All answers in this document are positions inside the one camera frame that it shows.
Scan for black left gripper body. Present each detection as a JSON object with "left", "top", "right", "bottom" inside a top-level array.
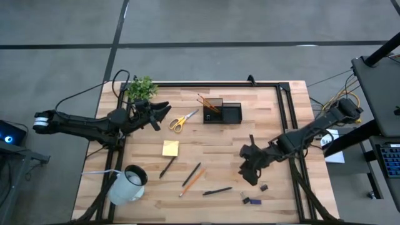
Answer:
[{"left": 132, "top": 104, "right": 156, "bottom": 129}]

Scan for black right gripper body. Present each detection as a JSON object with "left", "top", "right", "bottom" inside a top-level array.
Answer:
[{"left": 239, "top": 144, "right": 279, "bottom": 165}]

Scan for black mesh desk organizer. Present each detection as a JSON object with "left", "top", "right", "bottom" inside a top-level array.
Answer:
[{"left": 202, "top": 97, "right": 243, "bottom": 125}]

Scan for black pen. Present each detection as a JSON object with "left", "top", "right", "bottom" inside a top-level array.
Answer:
[
  {"left": 202, "top": 186, "right": 234, "bottom": 196},
  {"left": 158, "top": 156, "right": 177, "bottom": 179},
  {"left": 181, "top": 162, "right": 202, "bottom": 188}
]

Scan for orange pencil with red eraser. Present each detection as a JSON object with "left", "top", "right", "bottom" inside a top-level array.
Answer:
[
  {"left": 196, "top": 99, "right": 221, "bottom": 114},
  {"left": 197, "top": 92, "right": 221, "bottom": 113},
  {"left": 178, "top": 167, "right": 208, "bottom": 198}
]

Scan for green plant in white pot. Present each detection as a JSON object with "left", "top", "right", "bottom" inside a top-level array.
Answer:
[{"left": 124, "top": 76, "right": 159, "bottom": 103}]

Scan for yellow sticky note pad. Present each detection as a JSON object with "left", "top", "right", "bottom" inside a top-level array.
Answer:
[{"left": 161, "top": 139, "right": 180, "bottom": 158}]

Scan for white mug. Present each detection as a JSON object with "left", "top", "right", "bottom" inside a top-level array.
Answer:
[{"left": 107, "top": 164, "right": 149, "bottom": 207}]

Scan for white printed paper sheet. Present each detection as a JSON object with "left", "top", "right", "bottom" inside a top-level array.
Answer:
[{"left": 319, "top": 127, "right": 346, "bottom": 164}]

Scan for grey metal stand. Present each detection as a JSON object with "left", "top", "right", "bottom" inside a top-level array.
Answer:
[{"left": 0, "top": 140, "right": 51, "bottom": 225}]

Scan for black computer with blue light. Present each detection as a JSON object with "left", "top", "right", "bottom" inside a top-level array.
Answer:
[{"left": 0, "top": 119, "right": 28, "bottom": 147}]

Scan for backlit computer keyboard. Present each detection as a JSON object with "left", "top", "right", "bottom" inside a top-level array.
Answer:
[{"left": 374, "top": 142, "right": 400, "bottom": 179}]

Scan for dark grey desk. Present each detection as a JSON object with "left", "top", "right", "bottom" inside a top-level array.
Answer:
[{"left": 321, "top": 54, "right": 400, "bottom": 213}]

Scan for black gantry pole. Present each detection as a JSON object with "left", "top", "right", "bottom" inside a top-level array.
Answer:
[{"left": 364, "top": 31, "right": 400, "bottom": 68}]

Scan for yellow-handled scissors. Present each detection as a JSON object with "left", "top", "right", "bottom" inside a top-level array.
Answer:
[{"left": 167, "top": 108, "right": 200, "bottom": 134}]

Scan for black aluminium table frame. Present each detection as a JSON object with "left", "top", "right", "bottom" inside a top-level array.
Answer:
[{"left": 70, "top": 81, "right": 343, "bottom": 224}]

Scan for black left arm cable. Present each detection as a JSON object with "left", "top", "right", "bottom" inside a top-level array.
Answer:
[{"left": 54, "top": 69, "right": 131, "bottom": 111}]

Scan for white lamp cable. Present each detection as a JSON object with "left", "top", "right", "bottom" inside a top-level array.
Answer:
[{"left": 81, "top": 169, "right": 122, "bottom": 176}]

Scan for yellow power cable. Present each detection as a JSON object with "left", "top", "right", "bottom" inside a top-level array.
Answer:
[{"left": 321, "top": 89, "right": 363, "bottom": 124}]

